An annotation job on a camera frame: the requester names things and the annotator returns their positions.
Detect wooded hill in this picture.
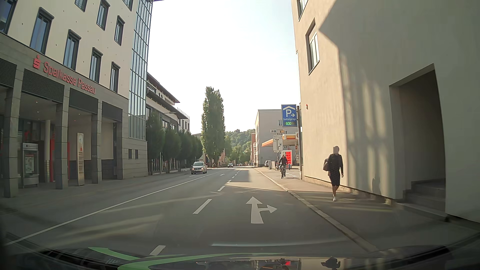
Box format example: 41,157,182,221
224,128,256,164

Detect grey building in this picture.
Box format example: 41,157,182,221
254,109,283,167

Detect tall poplar tree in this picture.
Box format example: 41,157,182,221
200,86,226,168

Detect white direction signs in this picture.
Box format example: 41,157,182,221
270,129,286,170

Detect petrol station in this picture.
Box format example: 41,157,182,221
261,134,300,166

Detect blue parking sign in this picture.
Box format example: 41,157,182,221
281,104,303,180

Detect row of trees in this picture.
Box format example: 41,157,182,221
146,112,204,174

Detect road markings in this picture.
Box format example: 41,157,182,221
5,168,301,257

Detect metal fence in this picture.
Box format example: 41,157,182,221
148,157,181,175

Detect building with balconies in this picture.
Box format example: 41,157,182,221
146,72,191,133

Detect grey asphalt road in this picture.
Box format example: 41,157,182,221
0,166,379,259

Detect car's own bonnet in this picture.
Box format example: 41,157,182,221
7,235,480,270

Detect beige plain building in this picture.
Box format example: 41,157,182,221
291,0,480,224

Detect grey pavement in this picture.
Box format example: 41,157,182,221
0,168,196,218
256,167,480,253

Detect beige standing sign panel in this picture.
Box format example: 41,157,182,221
76,132,85,187

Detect beige bank building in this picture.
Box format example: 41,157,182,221
0,0,154,199

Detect grey cash machine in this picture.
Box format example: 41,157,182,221
21,142,40,188

